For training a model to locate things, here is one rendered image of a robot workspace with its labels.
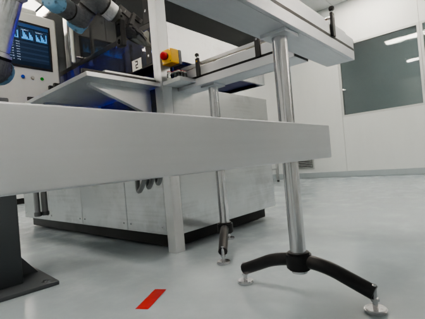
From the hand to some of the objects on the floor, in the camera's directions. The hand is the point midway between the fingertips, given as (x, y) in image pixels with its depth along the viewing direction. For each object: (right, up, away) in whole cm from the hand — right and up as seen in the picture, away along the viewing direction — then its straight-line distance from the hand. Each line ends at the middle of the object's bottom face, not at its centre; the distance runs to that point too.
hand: (148, 46), depth 154 cm
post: (+12, -102, +16) cm, 104 cm away
